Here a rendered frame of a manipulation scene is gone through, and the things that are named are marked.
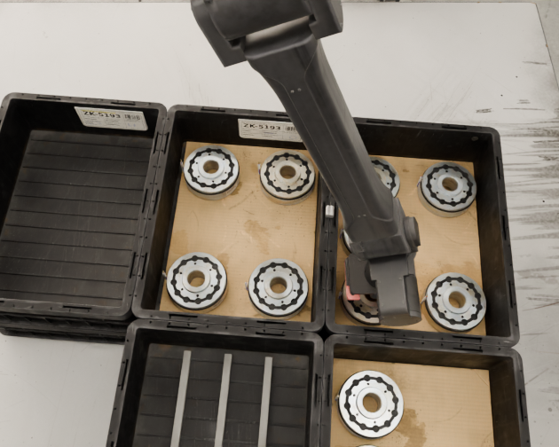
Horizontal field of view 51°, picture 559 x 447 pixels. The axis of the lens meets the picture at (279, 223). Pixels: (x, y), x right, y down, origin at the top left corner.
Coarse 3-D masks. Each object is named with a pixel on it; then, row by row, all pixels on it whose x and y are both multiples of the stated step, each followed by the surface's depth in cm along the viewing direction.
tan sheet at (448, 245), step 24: (408, 168) 112; (408, 192) 110; (432, 216) 108; (456, 216) 108; (432, 240) 106; (456, 240) 106; (336, 264) 104; (432, 264) 104; (456, 264) 104; (480, 264) 104; (336, 288) 102; (336, 312) 100
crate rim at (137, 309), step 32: (160, 160) 100; (160, 192) 98; (320, 224) 96; (320, 256) 94; (320, 288) 93; (192, 320) 89; (224, 320) 89; (256, 320) 89; (288, 320) 89; (320, 320) 89
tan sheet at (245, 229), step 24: (192, 144) 113; (216, 144) 114; (240, 168) 111; (240, 192) 109; (312, 192) 110; (192, 216) 107; (216, 216) 107; (240, 216) 107; (264, 216) 107; (288, 216) 107; (312, 216) 108; (192, 240) 105; (216, 240) 105; (240, 240) 105; (264, 240) 105; (288, 240) 105; (312, 240) 106; (168, 264) 103; (240, 264) 103; (312, 264) 104; (240, 288) 102; (216, 312) 100; (240, 312) 100
